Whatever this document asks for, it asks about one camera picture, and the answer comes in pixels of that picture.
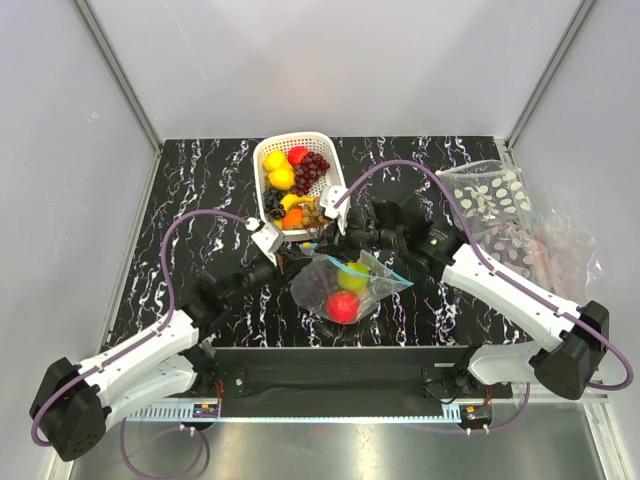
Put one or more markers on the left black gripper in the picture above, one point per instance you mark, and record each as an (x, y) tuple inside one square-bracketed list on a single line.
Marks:
[(287, 265)]

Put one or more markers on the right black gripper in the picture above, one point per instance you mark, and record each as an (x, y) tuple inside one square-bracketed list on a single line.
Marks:
[(339, 243)]

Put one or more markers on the green pear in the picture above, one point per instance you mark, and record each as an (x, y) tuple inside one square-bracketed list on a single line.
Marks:
[(353, 277)]

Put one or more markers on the clear zip top bag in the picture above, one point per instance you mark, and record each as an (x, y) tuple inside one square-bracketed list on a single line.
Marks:
[(383, 283)]

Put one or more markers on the red apple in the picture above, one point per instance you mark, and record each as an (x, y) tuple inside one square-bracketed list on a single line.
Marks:
[(343, 307)]

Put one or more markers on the red grape bunch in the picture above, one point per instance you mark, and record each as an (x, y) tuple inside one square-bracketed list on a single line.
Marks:
[(312, 287), (312, 169)]

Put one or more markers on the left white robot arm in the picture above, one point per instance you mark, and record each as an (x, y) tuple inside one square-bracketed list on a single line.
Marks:
[(77, 403)]

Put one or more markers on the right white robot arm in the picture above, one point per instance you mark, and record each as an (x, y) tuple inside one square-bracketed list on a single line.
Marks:
[(566, 341)]

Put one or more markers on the bag of white slices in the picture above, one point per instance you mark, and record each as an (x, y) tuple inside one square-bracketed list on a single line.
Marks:
[(489, 193)]

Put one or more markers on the bag of pink slices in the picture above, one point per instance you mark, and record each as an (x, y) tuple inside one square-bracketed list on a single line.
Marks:
[(514, 247)]

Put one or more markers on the crumpled clear plastic bag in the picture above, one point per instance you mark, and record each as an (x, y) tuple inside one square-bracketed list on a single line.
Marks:
[(568, 257)]

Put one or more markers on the orange fruit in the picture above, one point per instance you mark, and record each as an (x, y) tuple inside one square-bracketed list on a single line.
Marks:
[(293, 220)]

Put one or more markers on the yellow banana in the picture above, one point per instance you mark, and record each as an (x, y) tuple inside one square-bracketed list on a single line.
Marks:
[(290, 201)]

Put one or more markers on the white perforated plastic basket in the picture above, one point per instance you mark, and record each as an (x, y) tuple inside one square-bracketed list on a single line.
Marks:
[(313, 141)]

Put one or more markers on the red strawberry fruit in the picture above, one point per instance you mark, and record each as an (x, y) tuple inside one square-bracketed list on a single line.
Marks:
[(297, 154)]

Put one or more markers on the yellow lemon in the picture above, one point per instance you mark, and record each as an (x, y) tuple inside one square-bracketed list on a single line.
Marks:
[(282, 179)]

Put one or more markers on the dark purple grape bunch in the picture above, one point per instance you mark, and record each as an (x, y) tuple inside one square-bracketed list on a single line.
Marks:
[(272, 203)]

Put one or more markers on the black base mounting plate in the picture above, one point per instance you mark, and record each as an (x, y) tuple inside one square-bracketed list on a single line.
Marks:
[(437, 372)]

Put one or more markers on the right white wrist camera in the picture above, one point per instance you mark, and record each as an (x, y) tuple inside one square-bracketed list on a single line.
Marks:
[(334, 205)]

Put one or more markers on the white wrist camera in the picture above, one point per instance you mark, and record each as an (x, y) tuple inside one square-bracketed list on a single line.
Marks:
[(334, 205), (266, 236)]

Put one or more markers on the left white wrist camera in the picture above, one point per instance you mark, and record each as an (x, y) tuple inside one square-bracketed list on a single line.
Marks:
[(266, 236)]

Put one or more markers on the aluminium frame rail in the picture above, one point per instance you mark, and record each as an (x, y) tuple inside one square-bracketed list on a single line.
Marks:
[(177, 375)]

